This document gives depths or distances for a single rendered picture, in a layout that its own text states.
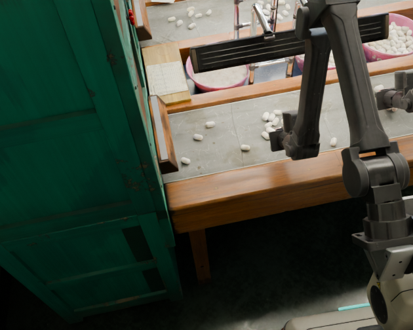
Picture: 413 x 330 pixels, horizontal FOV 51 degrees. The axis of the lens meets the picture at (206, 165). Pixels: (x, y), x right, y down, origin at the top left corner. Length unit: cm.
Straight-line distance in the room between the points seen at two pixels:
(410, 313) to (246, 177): 61
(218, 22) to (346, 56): 116
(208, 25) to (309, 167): 86
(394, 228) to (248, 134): 82
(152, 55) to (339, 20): 103
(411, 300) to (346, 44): 63
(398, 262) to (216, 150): 83
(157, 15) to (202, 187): 97
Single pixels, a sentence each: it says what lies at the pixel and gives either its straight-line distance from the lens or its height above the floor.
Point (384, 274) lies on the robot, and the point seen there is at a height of 115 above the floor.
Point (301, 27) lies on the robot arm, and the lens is 104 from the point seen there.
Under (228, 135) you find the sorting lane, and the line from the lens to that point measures 156.
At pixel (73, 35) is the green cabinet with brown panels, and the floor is 149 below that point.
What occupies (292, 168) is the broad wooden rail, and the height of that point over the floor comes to 76.
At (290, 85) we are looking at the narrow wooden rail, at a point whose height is 76.
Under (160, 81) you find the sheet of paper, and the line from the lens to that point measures 172.
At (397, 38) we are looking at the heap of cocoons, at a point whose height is 74.
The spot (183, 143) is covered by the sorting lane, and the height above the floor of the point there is 74.
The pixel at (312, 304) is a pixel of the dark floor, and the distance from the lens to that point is 208.
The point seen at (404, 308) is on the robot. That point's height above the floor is 87.
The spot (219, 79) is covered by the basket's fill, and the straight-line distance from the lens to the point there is 176.
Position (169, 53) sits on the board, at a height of 78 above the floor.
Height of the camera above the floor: 196
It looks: 55 degrees down
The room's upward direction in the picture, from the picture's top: 5 degrees counter-clockwise
